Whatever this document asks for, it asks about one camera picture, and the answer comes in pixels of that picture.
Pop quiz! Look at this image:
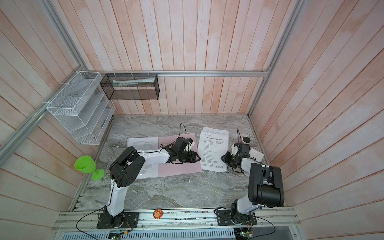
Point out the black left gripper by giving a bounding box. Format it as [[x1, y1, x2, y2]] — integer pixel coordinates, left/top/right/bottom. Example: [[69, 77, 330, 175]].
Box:
[[177, 150, 202, 163]]

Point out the Chinese printed paper sheet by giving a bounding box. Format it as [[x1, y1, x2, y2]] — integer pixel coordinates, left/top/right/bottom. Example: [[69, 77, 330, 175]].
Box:
[[198, 127, 229, 173]]

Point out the pink folder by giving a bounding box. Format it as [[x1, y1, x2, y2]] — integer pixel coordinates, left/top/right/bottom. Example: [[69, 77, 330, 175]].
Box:
[[158, 135, 202, 178]]

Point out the printed white paper sheet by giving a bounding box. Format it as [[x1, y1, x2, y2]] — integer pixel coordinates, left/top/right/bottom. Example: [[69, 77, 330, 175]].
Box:
[[127, 137, 159, 180]]

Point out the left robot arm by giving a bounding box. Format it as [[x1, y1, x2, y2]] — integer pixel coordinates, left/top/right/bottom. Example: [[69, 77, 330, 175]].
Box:
[[97, 137, 201, 229]]

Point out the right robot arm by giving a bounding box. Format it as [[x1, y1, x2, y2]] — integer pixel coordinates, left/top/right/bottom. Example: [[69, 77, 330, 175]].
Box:
[[214, 143, 285, 226]]

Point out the pink round speaker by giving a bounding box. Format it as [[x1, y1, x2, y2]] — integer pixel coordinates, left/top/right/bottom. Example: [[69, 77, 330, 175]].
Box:
[[242, 136, 252, 145]]

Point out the white power socket cube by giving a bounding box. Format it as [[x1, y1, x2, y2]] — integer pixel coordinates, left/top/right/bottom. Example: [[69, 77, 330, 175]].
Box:
[[249, 148, 264, 162]]

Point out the red round badge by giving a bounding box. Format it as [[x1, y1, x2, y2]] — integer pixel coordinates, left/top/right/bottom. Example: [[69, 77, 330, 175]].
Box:
[[153, 208, 164, 220]]

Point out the green plastic goblet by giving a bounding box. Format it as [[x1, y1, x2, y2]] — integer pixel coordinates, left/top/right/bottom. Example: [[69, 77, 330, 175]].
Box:
[[74, 156, 105, 181]]

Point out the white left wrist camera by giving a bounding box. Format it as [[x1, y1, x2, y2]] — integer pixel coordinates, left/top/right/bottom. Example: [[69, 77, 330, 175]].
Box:
[[185, 139, 195, 152]]

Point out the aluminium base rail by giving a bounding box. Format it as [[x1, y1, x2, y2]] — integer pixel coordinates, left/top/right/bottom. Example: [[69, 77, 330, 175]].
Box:
[[52, 207, 301, 232]]

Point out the black wire mesh basket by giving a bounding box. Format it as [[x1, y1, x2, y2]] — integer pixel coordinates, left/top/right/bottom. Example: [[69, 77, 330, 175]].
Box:
[[100, 73, 160, 101]]

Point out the white wire mesh shelf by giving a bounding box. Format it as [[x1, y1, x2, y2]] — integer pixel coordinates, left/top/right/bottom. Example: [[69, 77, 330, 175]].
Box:
[[47, 72, 115, 145]]

